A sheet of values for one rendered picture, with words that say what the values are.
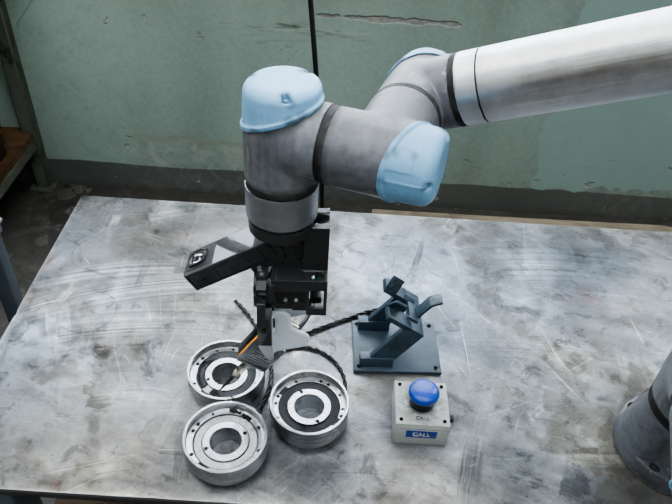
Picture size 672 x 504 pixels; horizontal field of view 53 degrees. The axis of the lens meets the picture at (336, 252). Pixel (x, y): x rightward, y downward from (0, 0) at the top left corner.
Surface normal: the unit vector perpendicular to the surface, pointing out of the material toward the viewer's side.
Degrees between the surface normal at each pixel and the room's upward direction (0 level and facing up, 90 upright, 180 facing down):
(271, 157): 92
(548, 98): 109
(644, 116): 90
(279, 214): 90
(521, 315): 0
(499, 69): 50
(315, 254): 90
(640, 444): 72
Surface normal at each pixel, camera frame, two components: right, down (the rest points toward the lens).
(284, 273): 0.05, -0.76
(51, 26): -0.04, 0.65
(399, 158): -0.21, 0.06
